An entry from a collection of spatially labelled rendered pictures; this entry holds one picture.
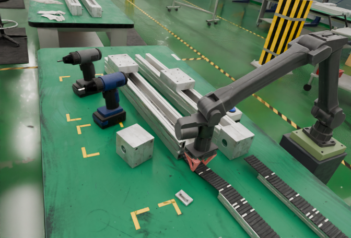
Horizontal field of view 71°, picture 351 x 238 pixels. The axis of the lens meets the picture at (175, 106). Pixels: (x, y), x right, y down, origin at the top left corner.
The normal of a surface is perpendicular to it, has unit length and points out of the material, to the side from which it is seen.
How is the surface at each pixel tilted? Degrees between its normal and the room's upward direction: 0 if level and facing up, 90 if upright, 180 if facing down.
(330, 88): 91
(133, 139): 0
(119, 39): 90
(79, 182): 0
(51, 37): 90
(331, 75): 91
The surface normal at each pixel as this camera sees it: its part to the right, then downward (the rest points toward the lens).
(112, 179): 0.13, -0.84
